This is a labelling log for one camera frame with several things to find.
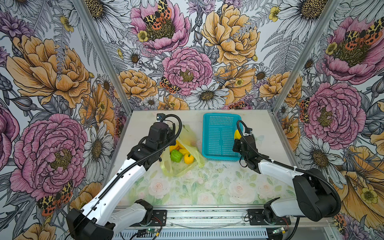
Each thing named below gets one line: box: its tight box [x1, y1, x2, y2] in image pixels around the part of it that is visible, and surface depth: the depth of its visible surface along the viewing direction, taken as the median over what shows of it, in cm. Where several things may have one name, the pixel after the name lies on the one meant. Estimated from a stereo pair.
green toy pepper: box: [170, 149, 183, 163], surface depth 92 cm
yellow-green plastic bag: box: [160, 125, 206, 178], surface depth 89 cm
